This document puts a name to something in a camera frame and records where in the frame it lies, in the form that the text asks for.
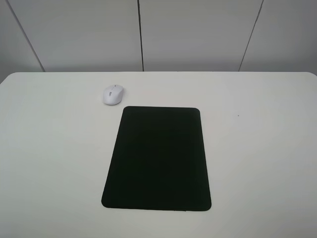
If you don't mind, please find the white wireless computer mouse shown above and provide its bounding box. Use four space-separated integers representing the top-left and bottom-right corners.
103 84 124 106

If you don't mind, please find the black rectangular mouse pad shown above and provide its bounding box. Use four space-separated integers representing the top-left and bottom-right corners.
101 106 211 211

